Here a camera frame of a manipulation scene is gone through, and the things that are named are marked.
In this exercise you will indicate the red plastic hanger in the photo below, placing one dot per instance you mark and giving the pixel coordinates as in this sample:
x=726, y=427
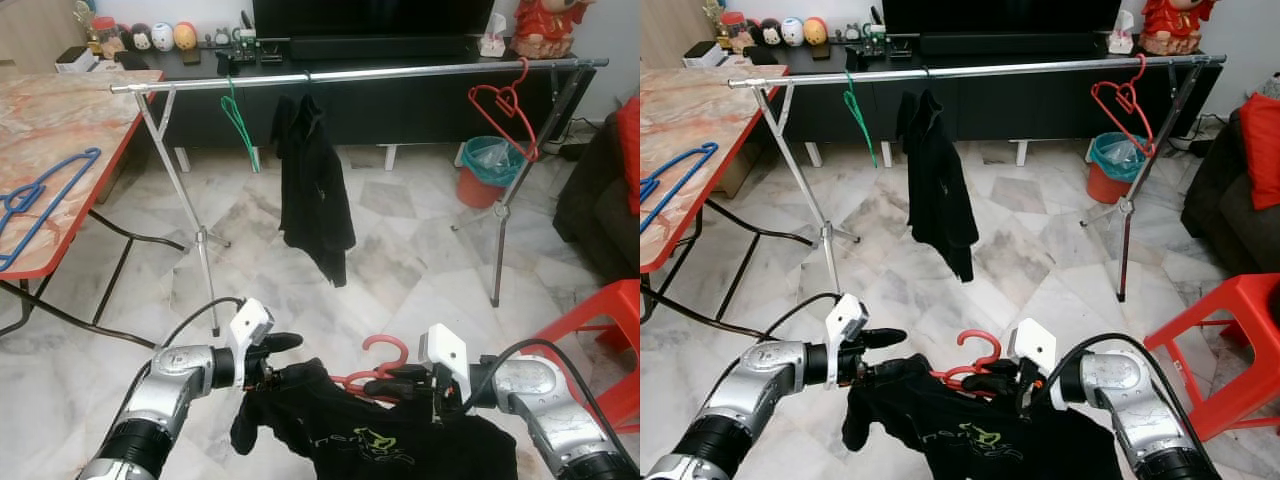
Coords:
x=388, y=340
x=980, y=335
x=1125, y=97
x=508, y=100

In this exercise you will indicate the green plastic hanger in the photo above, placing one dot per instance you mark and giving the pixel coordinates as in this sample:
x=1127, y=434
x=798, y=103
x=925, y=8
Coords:
x=860, y=125
x=240, y=130

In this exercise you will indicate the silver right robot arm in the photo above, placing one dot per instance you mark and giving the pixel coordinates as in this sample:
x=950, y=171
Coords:
x=1130, y=395
x=540, y=400

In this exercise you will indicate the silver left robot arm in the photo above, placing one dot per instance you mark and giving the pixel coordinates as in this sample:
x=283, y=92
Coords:
x=770, y=385
x=170, y=385

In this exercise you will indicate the blue plastic hanger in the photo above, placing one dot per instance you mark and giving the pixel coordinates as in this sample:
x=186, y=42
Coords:
x=680, y=192
x=20, y=197

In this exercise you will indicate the teal and orange waste bin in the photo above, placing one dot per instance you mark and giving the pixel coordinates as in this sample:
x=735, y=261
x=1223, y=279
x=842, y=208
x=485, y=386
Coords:
x=480, y=190
x=1105, y=185

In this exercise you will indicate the red plastic stool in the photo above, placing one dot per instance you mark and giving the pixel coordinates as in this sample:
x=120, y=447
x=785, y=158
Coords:
x=610, y=300
x=1240, y=295

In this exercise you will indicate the black TV console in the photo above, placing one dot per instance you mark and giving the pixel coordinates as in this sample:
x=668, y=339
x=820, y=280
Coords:
x=1040, y=105
x=420, y=110

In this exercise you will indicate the silver metal clothes rack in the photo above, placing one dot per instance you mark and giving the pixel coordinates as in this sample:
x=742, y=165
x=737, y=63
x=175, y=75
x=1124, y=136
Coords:
x=1020, y=68
x=400, y=73

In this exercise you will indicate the marble pattern folding table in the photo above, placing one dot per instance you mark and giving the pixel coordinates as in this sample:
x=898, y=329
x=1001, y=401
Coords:
x=690, y=120
x=60, y=130

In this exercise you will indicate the small green black gadget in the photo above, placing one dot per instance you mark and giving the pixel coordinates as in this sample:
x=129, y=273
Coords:
x=245, y=42
x=875, y=38

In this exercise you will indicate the black soundbar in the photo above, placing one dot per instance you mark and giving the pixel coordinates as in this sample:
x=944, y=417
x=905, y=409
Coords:
x=380, y=48
x=1010, y=44

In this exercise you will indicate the red cushion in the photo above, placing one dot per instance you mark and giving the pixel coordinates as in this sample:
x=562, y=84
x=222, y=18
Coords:
x=1262, y=150
x=630, y=150

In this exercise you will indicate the yellow round toy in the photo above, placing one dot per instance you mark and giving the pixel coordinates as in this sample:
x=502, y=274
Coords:
x=815, y=31
x=185, y=36

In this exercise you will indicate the white round toy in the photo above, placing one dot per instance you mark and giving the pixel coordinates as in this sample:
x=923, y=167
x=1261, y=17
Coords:
x=162, y=37
x=792, y=32

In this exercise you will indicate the black round toy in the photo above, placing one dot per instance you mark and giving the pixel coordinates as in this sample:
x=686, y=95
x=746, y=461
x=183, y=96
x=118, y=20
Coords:
x=770, y=33
x=140, y=38

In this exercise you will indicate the black television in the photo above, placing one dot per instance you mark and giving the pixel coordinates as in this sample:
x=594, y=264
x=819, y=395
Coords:
x=370, y=18
x=1000, y=15

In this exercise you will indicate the small white box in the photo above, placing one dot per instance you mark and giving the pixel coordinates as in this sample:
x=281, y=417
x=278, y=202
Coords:
x=705, y=53
x=75, y=58

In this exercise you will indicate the red lid jar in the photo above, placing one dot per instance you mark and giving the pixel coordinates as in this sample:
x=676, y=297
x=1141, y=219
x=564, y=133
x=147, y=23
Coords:
x=736, y=20
x=105, y=25

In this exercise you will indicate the gold trophy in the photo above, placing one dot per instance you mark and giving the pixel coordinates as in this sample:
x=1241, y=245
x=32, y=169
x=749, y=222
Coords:
x=713, y=15
x=85, y=25

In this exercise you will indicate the red doll figurine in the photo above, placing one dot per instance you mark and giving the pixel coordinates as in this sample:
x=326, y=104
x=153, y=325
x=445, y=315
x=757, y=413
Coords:
x=550, y=30
x=1175, y=28

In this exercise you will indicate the light wooden cabinet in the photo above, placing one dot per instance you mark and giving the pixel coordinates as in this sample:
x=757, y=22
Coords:
x=665, y=30
x=30, y=30

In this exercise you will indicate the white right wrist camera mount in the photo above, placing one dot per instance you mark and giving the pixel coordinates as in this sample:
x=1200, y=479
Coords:
x=1035, y=345
x=445, y=350

